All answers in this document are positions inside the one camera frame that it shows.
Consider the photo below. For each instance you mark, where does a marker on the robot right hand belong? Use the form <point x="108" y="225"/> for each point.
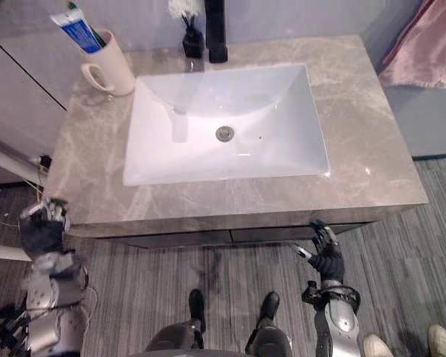
<point x="329" y="260"/>

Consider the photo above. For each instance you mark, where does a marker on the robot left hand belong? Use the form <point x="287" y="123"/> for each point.
<point x="41" y="232"/>

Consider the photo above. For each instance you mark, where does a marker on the robot right silver arm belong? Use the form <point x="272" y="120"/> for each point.
<point x="338" y="320"/>

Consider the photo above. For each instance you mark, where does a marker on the robot left silver arm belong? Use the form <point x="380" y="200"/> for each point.
<point x="46" y="305"/>

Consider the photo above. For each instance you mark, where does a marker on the white pipe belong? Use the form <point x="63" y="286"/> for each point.
<point x="11" y="160"/>

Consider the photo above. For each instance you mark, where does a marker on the robot right leg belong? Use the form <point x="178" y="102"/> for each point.
<point x="267" y="327"/>

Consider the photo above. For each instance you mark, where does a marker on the person's white shoe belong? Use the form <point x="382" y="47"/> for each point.
<point x="377" y="346"/>
<point x="440" y="340"/>

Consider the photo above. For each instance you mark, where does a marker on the grey marble vanity cabinet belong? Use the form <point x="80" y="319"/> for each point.
<point x="238" y="148"/>

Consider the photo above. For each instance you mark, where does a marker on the metal sink drain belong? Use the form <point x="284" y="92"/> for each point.
<point x="224" y="132"/>

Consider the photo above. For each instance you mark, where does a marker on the white rectangular sink basin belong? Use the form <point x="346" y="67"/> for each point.
<point x="226" y="122"/>

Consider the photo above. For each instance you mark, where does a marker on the beige ceramic mug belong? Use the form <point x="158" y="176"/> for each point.
<point x="106" y="65"/>

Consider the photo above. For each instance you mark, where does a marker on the blue white toothpaste tube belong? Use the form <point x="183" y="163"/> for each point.
<point x="78" y="31"/>

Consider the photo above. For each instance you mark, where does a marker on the pink towel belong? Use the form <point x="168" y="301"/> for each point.
<point x="420" y="48"/>

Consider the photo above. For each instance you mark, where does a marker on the black reed diffuser bottle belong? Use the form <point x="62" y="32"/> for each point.
<point x="193" y="42"/>

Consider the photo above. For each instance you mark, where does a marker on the black faucet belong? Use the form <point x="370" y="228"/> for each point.
<point x="216" y="33"/>

